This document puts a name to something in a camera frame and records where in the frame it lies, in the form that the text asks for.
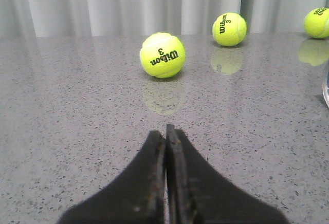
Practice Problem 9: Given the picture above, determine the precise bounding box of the grey pleated curtain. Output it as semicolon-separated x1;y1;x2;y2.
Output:
1;0;328;38

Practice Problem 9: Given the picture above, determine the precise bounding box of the far left tennis ball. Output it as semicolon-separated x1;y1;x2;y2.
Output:
140;32;186;79

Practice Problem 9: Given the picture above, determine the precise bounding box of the white Wilson tennis ball can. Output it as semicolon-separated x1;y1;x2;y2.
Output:
322;65;329;107

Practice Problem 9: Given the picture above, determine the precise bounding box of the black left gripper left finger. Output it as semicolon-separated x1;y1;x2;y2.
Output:
58;130;166;223

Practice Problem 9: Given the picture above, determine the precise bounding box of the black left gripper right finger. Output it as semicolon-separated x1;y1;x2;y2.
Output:
166;124;288;223

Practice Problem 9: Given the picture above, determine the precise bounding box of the centre tennis ball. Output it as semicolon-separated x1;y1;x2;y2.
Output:
304;7;329;39

